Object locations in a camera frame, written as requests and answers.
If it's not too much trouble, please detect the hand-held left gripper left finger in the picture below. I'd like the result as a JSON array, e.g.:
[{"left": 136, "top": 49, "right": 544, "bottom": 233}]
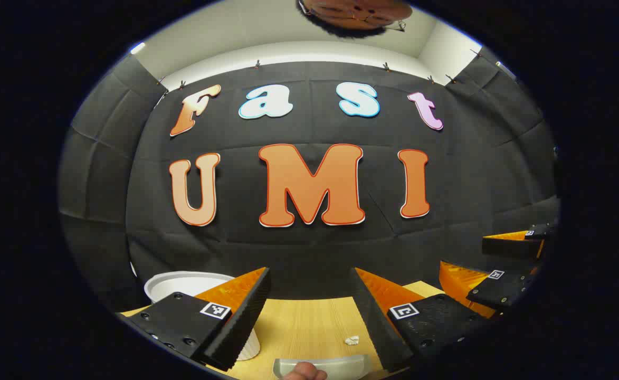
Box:
[{"left": 123, "top": 267, "right": 272, "bottom": 372}]

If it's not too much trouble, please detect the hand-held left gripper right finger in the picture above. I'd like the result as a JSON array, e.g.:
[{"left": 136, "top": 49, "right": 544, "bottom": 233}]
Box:
[{"left": 350, "top": 267, "right": 494, "bottom": 373}]

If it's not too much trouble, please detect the grey plastic dustpan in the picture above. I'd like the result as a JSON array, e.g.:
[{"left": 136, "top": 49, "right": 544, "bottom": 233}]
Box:
[{"left": 272, "top": 355, "right": 372, "bottom": 380}]

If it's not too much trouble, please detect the white ribbed garbage bin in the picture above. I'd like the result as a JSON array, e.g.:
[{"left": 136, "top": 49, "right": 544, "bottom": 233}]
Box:
[{"left": 144, "top": 271, "right": 261, "bottom": 362}]

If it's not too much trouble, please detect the wooden desktop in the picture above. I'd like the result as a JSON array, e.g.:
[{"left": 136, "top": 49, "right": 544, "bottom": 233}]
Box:
[{"left": 119, "top": 281, "right": 447, "bottom": 380}]

